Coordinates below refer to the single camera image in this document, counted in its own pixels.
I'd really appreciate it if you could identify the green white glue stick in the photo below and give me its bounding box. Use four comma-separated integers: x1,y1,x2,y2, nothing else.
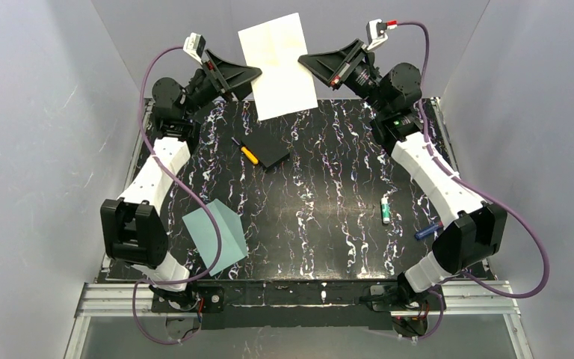
380,196,391,224

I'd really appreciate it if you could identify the white letter paper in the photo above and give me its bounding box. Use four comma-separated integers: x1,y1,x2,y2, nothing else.
238,13,318,121

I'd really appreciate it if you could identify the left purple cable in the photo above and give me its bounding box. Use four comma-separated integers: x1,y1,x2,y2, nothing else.
132,45,223,346

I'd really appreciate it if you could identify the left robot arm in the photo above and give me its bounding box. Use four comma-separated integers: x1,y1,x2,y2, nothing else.
100,50,262,292

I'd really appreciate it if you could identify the blue pen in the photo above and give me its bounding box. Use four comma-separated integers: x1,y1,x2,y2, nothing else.
414,221,443,241

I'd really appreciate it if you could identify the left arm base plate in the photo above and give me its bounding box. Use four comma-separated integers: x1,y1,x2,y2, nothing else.
149,285,225,313

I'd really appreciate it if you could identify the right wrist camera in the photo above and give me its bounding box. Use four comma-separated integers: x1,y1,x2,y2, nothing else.
366,19,398,52

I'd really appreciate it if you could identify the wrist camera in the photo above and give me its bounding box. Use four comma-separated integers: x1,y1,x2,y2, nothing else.
366,19,398,52
182,32,206,64

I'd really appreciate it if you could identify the yellow handled utility knife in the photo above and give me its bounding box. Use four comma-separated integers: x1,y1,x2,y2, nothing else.
231,137,259,165

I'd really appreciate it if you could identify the light green envelope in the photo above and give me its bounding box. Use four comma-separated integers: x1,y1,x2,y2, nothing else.
182,200,248,276

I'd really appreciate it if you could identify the black box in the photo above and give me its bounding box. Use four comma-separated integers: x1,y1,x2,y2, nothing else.
241,129,290,172

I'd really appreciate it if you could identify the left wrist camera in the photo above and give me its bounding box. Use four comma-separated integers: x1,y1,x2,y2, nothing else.
182,32,206,64

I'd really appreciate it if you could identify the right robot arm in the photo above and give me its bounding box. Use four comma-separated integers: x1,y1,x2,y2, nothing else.
297,40,507,299

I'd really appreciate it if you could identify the purple cable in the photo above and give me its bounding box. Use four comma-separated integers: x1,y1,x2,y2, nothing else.
132,45,223,346
395,20,551,343

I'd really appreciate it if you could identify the aluminium frame rail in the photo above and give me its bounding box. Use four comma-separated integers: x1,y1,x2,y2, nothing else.
66,279,532,358

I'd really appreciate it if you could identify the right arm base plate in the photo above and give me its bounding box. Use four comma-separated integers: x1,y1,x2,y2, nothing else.
365,282,440,314

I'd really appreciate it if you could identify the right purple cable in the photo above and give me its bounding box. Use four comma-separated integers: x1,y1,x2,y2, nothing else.
395,20,551,343

